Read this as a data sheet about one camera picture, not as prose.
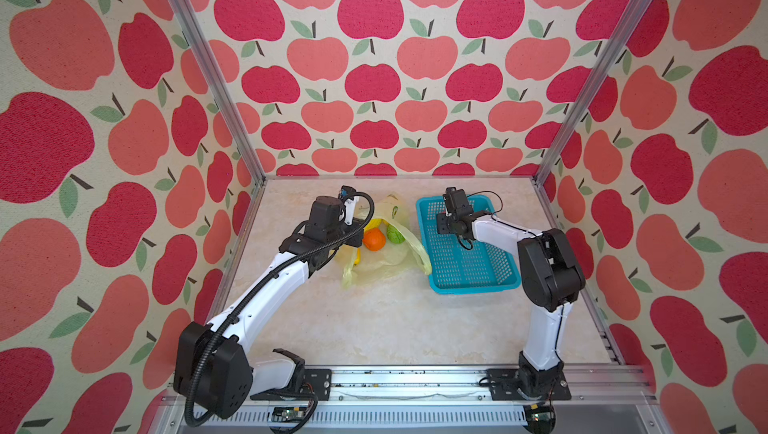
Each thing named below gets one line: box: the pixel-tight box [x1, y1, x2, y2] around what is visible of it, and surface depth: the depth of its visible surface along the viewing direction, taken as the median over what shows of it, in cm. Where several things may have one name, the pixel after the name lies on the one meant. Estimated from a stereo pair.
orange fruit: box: [362, 228, 386, 252], surface depth 100 cm
